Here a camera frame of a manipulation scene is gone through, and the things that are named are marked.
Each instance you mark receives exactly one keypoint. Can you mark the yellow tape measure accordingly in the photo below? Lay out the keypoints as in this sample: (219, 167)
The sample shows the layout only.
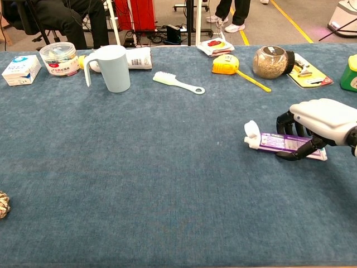
(224, 65)

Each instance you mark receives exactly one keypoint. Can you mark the glass grain jar black lid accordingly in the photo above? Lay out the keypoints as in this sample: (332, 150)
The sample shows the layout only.
(269, 64)

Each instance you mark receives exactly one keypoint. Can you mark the razor on yellow card pack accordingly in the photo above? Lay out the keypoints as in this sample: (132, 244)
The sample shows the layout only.
(309, 75)

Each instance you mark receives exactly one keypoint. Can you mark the white upright pole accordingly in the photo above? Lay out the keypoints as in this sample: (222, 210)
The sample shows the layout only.
(198, 22)

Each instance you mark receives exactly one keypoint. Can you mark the green container with yellow lid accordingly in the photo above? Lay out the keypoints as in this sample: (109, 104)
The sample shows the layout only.
(350, 78)

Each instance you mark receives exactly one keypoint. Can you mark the standing person white shoes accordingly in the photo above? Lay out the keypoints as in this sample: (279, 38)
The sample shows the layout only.
(240, 11)

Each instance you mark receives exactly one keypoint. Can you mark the mint green scrub brush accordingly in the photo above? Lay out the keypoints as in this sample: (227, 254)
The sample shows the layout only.
(167, 78)

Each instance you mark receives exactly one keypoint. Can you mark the seated person in black trousers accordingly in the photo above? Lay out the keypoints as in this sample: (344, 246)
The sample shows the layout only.
(72, 22)

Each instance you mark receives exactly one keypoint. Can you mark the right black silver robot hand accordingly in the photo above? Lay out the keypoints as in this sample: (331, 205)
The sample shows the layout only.
(320, 114)

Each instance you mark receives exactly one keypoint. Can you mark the black box on floor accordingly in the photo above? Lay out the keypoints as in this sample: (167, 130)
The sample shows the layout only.
(173, 35)

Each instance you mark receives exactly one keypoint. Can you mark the white snack packet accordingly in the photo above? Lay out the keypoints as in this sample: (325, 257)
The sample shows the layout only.
(216, 46)

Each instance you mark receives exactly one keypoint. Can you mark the purple white toothpaste tube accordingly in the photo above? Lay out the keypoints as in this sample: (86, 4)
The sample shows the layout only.
(273, 142)

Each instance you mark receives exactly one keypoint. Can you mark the white frame legs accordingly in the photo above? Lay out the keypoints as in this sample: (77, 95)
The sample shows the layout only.
(115, 26)

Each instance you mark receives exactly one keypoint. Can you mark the red cabinet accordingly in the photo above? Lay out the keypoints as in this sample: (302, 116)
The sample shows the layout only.
(139, 14)

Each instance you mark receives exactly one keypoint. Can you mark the black office chair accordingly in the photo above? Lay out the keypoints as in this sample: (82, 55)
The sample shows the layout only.
(16, 19)

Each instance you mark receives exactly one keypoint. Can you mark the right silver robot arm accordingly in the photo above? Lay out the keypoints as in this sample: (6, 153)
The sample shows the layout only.
(354, 139)

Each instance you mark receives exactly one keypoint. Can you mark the light blue plastic mug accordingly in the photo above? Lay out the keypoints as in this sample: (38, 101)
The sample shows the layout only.
(114, 69)

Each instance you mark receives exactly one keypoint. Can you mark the blue table cloth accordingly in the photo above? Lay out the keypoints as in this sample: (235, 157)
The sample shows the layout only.
(139, 167)

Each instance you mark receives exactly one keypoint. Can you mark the white blue carton box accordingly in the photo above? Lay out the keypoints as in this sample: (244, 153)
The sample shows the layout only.
(21, 69)

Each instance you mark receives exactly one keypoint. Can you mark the clear plastic jar with clips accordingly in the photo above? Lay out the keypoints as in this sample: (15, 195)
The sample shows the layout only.
(58, 60)

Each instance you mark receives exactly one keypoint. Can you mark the white machine housing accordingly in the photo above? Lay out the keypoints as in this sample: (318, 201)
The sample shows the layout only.
(344, 16)

